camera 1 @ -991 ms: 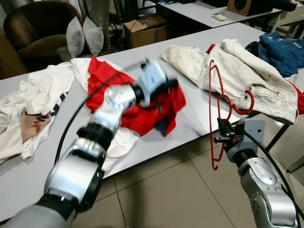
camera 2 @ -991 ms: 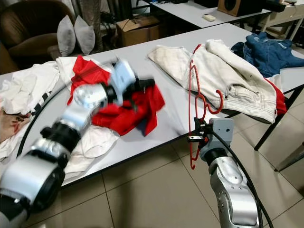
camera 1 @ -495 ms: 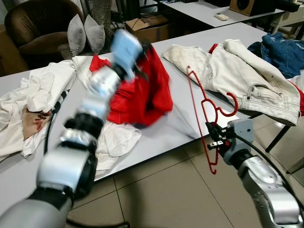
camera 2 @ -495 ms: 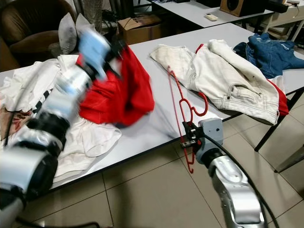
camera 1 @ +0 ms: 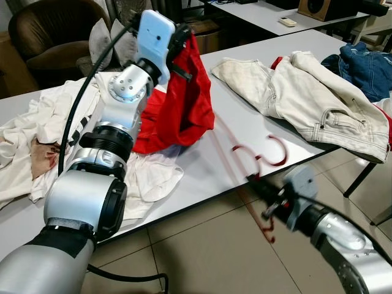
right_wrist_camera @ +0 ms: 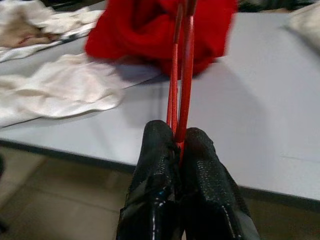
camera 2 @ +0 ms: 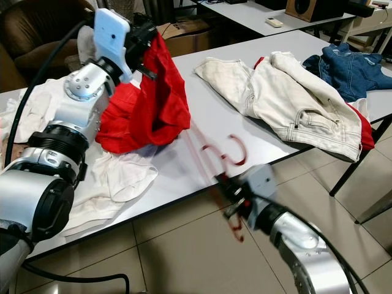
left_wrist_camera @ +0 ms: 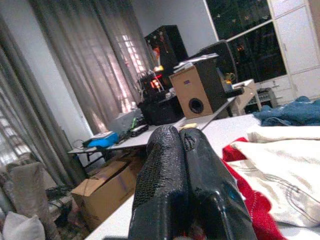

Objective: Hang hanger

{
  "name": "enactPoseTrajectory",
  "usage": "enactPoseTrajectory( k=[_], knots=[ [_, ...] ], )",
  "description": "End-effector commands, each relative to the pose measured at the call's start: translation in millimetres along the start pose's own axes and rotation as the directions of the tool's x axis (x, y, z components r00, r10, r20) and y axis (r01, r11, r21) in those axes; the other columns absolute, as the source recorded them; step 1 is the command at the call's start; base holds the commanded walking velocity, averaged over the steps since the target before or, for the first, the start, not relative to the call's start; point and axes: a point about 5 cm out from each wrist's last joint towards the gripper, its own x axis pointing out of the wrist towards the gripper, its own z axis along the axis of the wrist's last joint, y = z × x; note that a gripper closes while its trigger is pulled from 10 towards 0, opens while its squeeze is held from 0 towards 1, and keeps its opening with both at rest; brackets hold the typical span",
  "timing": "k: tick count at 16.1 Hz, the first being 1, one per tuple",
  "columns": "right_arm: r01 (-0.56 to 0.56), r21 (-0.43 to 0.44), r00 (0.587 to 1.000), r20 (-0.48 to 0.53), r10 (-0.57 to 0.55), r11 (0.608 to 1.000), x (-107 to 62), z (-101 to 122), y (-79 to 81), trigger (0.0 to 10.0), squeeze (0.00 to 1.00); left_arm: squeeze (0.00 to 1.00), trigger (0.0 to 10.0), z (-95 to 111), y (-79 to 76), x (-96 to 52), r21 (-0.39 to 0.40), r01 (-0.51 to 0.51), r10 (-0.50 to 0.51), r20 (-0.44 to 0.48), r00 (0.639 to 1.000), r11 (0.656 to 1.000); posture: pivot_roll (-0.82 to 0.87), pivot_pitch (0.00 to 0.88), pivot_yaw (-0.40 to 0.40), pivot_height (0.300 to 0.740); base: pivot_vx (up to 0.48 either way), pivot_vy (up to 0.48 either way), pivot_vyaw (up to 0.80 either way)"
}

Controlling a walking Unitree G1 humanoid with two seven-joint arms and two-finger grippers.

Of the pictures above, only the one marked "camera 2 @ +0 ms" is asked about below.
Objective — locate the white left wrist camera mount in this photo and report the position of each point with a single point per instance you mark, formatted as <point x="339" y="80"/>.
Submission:
<point x="111" y="40"/>

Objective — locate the blue denim garment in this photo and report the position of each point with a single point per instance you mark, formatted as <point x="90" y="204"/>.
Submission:
<point x="352" y="67"/>

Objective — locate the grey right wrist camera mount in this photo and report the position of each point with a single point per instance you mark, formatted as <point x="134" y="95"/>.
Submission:
<point x="262" y="187"/>

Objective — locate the white stained garment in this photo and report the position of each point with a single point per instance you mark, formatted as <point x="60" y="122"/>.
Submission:
<point x="30" y="104"/>

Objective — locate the red knit garment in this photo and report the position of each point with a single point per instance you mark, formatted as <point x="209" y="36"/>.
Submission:
<point x="153" y="110"/>

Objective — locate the brown leather armchair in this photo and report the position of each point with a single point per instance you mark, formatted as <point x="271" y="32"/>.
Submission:
<point x="37" y="30"/>

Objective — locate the black device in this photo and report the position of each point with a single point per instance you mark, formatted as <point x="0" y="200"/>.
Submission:
<point x="361" y="6"/>

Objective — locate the red plastic hanger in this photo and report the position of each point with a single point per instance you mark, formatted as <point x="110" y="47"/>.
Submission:
<point x="239" y="160"/>

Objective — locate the brown cardboard box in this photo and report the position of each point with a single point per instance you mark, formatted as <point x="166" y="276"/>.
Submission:
<point x="184" y="40"/>

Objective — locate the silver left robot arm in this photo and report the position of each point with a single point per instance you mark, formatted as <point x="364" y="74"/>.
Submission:
<point x="61" y="159"/>

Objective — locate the wooden speaker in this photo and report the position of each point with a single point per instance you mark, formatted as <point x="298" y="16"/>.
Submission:
<point x="315" y="8"/>

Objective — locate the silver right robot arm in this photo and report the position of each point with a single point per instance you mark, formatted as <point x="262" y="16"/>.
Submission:
<point x="306" y="245"/>

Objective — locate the plain white cloth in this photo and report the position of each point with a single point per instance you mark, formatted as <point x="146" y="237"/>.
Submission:
<point x="119" y="184"/>

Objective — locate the white remote control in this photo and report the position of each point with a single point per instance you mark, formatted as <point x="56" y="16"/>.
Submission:
<point x="274" y="22"/>

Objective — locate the grey cushion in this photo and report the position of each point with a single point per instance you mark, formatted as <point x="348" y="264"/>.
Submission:
<point x="87" y="43"/>

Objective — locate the cream white jeans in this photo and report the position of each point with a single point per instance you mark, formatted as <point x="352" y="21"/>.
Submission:
<point x="288" y="98"/>

